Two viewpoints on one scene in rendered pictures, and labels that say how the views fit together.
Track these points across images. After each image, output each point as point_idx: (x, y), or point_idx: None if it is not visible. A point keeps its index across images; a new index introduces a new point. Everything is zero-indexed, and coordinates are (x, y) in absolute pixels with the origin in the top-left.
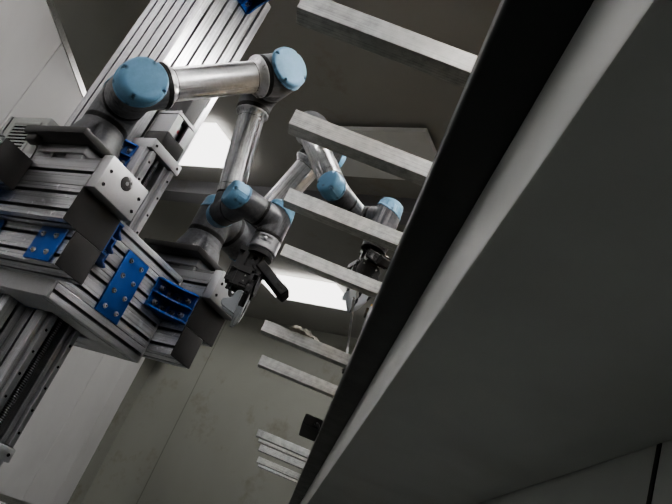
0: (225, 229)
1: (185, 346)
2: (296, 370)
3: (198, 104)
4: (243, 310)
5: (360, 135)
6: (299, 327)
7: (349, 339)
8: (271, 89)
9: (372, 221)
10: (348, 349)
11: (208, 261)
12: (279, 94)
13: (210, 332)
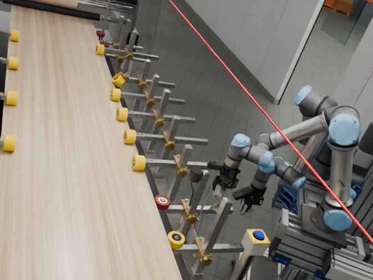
0: (323, 199)
1: (271, 245)
2: (230, 244)
3: (364, 136)
4: (242, 206)
5: (179, 116)
6: (217, 203)
7: (202, 204)
8: (300, 110)
9: (181, 136)
10: (200, 209)
11: (300, 211)
12: (302, 110)
13: (276, 243)
